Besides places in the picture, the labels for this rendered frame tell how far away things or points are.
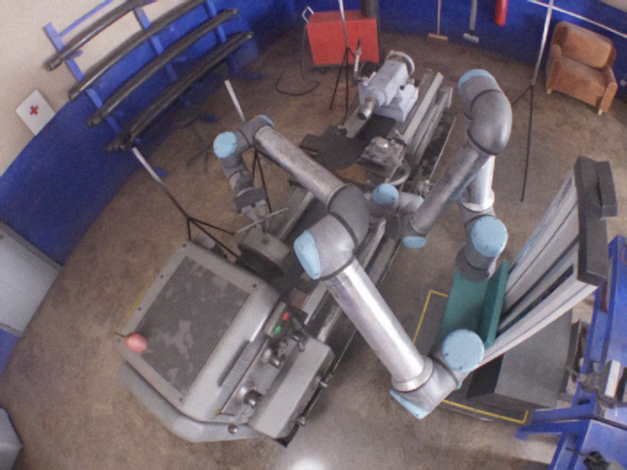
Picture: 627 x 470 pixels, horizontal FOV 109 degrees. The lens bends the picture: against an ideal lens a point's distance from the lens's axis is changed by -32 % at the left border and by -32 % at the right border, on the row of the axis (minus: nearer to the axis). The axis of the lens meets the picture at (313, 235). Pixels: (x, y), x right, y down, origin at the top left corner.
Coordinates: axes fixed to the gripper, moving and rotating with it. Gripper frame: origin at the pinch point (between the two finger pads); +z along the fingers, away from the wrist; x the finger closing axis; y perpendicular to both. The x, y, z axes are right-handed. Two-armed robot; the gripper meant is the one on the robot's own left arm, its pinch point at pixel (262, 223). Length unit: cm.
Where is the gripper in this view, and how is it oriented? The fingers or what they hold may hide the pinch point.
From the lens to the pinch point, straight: 122.6
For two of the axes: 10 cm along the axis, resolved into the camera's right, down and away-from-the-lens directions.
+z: 4.7, 8.5, -2.6
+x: -8.8, 4.0, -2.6
